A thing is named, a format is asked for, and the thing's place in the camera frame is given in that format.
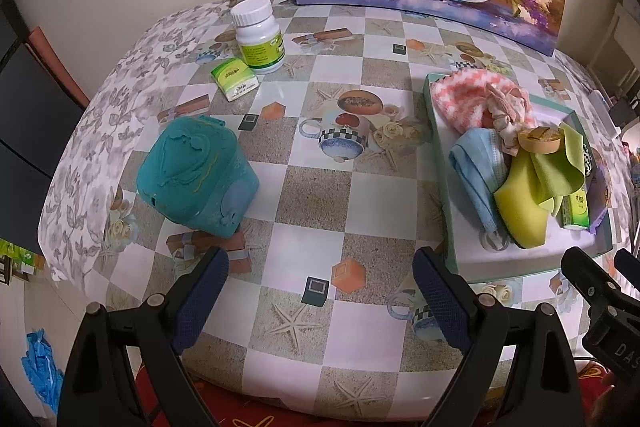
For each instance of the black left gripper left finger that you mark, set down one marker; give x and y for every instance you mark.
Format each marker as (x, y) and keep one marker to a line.
(98, 387)

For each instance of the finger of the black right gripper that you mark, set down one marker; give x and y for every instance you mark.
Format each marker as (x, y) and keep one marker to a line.
(591, 281)
(627, 265)

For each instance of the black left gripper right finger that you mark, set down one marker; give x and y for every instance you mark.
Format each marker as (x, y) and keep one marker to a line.
(542, 386)

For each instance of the purple cloth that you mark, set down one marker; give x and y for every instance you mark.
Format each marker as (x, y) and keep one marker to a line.
(598, 198)

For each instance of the leopard print scrunchie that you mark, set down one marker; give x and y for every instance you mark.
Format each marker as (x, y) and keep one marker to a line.
(590, 160)

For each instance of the yellow sponge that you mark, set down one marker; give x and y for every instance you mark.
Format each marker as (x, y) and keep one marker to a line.
(518, 202)

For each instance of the light blue cloth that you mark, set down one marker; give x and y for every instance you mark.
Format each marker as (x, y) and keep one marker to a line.
(478, 160)

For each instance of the pink floral scrunchie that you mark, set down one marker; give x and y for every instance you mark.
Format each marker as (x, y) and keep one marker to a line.
(511, 113)

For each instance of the pink white fluffy cloth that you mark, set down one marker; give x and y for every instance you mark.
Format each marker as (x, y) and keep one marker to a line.
(462, 98)

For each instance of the lime green cloth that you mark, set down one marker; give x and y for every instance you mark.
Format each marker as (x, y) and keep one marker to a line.
(561, 173)

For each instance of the blue plastic bag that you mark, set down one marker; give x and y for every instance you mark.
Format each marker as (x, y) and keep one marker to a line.
(41, 371)

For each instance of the green box in tray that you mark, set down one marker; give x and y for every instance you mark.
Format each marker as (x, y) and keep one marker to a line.
(574, 211)

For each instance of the green rimmed white tray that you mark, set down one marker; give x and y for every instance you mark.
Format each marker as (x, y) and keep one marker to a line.
(474, 256)

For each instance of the white power bank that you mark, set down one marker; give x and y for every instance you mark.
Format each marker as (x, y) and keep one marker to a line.
(601, 108)

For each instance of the grey floral cloth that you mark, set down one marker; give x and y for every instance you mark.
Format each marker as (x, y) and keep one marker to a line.
(100, 131)

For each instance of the white shelf unit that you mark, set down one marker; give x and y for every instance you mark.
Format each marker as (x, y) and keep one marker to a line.
(620, 96)

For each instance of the checkered patterned tablecloth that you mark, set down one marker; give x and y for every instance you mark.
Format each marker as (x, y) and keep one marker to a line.
(317, 310)

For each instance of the teal plastic container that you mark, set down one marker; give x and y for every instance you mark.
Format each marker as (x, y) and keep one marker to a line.
(196, 175)

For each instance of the small green medicine box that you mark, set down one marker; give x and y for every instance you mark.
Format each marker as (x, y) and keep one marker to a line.
(234, 79)

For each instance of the white green pill bottle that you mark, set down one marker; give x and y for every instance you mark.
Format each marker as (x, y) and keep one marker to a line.
(258, 35)

